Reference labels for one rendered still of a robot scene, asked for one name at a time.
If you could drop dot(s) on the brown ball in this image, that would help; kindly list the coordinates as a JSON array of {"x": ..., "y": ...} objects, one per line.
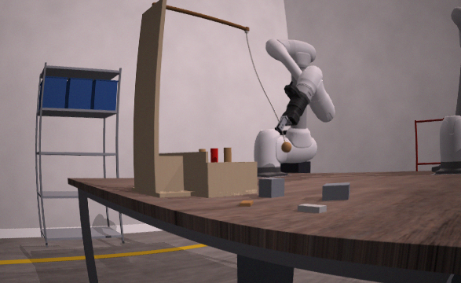
[{"x": 286, "y": 147}]

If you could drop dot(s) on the red cylinder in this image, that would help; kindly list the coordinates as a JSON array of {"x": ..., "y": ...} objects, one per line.
[{"x": 213, "y": 155}]

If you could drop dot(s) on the tan cylinder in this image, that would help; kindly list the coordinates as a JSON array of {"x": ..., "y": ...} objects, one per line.
[{"x": 227, "y": 154}]

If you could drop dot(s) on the small orange flat block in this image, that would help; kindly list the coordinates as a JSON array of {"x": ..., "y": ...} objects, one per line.
[{"x": 246, "y": 203}]

